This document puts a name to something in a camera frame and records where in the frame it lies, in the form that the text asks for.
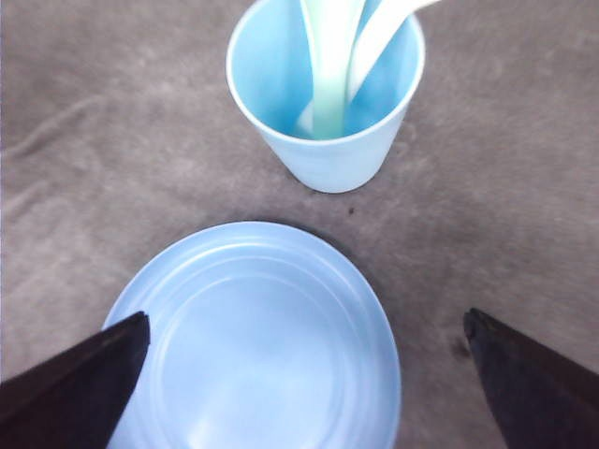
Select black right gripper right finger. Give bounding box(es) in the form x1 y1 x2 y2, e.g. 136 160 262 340
463 308 598 448

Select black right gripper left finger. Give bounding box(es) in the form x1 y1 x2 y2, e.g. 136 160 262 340
1 311 150 448

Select light blue plastic cup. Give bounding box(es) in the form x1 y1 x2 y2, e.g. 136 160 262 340
226 1 426 194

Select white plastic fork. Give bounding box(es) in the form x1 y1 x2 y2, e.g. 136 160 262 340
294 0 444 135

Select mint green plastic spoon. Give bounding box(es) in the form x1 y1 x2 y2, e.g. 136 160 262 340
299 0 383 140

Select blue plastic plate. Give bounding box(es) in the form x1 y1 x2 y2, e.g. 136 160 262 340
106 222 402 448

